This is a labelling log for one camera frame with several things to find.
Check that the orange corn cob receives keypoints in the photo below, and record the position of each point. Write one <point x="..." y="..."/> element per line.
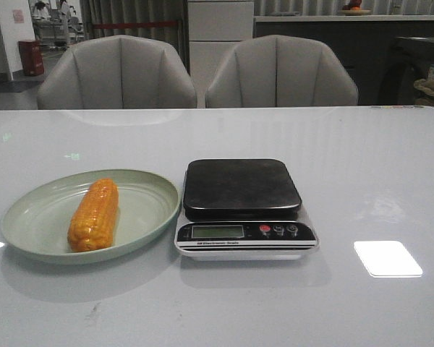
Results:
<point x="92" y="225"/>

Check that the black electronic kitchen scale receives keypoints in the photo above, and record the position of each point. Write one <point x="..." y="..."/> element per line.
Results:
<point x="242" y="209"/>

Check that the right grey upholstered chair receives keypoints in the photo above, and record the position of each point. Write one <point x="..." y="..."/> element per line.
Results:
<point x="280" y="71"/>

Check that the grey upholstered chair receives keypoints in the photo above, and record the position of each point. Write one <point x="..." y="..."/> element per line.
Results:
<point x="280" y="71"/>
<point x="118" y="72"/>

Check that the left grey upholstered chair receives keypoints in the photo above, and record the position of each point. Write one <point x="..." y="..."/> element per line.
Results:
<point x="118" y="72"/>

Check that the light green plate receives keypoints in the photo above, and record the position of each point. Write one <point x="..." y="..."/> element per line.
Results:
<point x="36" y="225"/>

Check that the dark grey counter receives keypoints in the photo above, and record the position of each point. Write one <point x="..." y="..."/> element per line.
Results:
<point x="361" y="43"/>

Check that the fruit bowl on counter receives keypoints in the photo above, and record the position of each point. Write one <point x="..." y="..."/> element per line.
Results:
<point x="354" y="8"/>

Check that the red bin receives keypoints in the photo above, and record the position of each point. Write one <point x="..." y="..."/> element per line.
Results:
<point x="31" y="58"/>

